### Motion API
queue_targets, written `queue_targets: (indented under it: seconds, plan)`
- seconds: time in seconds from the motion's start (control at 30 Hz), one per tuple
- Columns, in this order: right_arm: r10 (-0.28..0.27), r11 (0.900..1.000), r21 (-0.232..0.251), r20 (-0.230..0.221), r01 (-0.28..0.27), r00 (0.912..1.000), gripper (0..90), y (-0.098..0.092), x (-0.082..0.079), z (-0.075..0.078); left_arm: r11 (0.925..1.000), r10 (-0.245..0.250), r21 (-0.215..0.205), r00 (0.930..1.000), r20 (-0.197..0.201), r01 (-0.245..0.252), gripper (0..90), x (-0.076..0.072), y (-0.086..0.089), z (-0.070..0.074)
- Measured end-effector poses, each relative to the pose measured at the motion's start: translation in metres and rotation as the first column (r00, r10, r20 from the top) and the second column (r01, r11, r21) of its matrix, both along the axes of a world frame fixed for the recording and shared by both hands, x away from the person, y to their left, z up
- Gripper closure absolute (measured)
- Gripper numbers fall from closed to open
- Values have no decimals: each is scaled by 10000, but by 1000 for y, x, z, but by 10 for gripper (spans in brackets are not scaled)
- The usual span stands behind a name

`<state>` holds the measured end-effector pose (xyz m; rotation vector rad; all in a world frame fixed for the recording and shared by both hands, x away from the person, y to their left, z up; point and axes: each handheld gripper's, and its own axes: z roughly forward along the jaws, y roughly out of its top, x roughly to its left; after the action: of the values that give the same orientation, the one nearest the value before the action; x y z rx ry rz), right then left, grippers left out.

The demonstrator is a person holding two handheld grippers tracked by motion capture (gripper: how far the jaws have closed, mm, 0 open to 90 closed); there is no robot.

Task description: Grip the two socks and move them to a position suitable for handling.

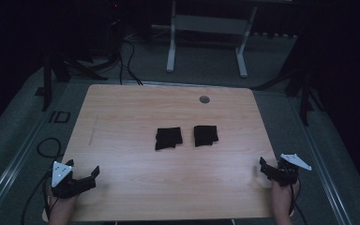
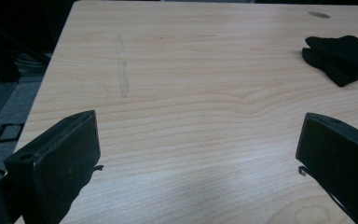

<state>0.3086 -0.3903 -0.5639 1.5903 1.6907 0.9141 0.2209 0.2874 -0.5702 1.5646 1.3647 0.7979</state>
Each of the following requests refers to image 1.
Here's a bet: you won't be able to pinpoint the left hand-held gripper cable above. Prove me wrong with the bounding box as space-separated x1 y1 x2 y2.
20 170 54 225

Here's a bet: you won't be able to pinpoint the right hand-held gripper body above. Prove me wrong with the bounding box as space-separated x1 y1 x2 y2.
267 153 312 188

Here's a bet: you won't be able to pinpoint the hand-held gripper cable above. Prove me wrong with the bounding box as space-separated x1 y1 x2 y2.
289 182 308 225
20 170 54 225

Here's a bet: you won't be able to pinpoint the black metal stand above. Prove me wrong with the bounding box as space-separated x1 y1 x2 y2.
250 60 326 127
34 52 109 113

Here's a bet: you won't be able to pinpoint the black looped floor cable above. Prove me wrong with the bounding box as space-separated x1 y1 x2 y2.
36 137 64 159

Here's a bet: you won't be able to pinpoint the black sock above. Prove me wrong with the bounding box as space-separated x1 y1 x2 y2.
193 125 219 148
155 126 184 152

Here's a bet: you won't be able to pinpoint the metal floor rail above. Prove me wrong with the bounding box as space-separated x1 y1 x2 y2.
0 82 73 219
289 97 354 225

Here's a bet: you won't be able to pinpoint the black floor cables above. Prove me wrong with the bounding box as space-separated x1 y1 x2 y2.
117 38 144 86

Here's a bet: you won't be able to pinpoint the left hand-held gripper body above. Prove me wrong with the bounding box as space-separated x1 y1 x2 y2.
50 160 89 200

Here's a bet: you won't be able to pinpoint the white metal stand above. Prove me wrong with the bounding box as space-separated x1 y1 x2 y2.
151 0 259 79

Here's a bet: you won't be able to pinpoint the person's left hand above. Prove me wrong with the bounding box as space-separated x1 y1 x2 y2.
48 194 80 225

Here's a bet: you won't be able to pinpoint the right hand-held gripper cable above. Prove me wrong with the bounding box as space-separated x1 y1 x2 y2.
289 182 308 225

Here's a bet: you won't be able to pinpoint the person's right hand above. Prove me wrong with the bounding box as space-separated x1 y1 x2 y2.
270 178 301 225

